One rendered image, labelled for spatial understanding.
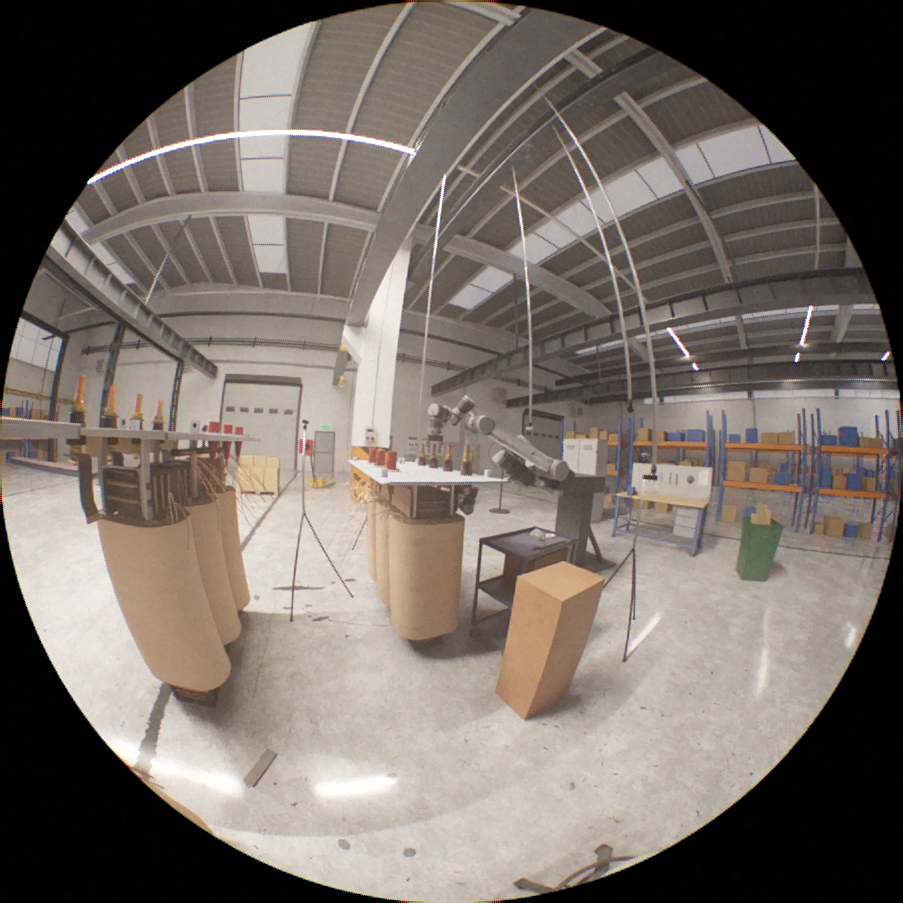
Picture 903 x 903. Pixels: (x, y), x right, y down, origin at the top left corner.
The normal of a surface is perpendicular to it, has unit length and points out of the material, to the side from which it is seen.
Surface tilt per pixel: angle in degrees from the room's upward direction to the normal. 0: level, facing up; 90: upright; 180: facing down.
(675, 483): 90
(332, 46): 175
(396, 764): 0
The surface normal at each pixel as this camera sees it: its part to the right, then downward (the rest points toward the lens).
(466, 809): 0.05, -1.00
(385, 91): -0.14, 0.99
